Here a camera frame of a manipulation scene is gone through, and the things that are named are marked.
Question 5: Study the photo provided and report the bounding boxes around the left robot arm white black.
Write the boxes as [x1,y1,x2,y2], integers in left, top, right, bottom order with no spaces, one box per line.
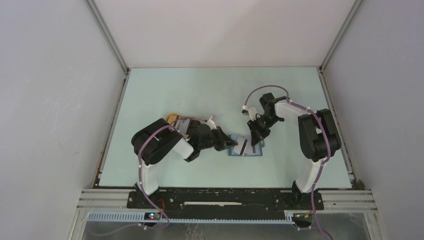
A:
[131,117,238,208]

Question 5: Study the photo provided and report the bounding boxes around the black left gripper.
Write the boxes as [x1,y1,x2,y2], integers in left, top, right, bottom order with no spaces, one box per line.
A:
[198,126,238,152]

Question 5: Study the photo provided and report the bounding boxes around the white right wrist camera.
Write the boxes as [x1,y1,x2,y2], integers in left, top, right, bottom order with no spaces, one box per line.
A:
[241,105,258,121]

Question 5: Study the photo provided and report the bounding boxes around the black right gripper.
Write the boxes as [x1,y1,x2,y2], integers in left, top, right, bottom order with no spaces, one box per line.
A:
[247,114,281,147]

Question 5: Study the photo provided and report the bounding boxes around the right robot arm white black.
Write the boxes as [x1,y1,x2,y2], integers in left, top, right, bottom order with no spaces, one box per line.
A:
[242,93,342,209]

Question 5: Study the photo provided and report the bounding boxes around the beige oval card tray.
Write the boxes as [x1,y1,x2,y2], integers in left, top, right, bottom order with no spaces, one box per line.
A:
[164,113,200,134]

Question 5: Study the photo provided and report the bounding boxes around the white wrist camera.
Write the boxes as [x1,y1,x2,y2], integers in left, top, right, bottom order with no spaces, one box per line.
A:
[241,105,258,121]
[205,114,218,130]

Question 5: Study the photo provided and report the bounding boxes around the white grey credit card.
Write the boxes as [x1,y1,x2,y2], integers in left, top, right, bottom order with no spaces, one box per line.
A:
[232,136,249,156]

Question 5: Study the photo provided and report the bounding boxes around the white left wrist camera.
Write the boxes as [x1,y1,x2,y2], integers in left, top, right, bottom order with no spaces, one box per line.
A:
[205,114,218,130]

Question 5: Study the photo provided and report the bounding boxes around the aluminium frame rail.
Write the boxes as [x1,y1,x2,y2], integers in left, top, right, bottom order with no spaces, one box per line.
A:
[67,189,388,240]

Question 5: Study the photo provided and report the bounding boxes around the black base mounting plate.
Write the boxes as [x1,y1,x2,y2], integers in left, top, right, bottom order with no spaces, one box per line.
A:
[126,187,324,221]

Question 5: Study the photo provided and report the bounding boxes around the blue card holder wallet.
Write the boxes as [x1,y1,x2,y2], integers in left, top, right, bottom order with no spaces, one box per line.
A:
[227,134,265,157]

